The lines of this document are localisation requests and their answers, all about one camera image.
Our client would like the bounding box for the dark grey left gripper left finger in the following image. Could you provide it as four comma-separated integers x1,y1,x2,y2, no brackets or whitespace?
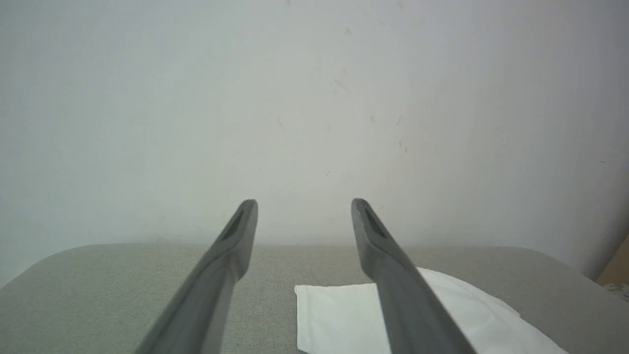
135,199,259,354

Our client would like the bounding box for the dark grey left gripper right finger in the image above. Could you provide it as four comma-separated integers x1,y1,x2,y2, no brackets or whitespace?
351,198,477,354

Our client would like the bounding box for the white garment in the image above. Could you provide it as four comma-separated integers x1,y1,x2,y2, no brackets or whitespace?
294,267,571,354

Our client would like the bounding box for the brown cardboard box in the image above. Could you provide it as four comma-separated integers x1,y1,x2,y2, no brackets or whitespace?
596,235,629,287

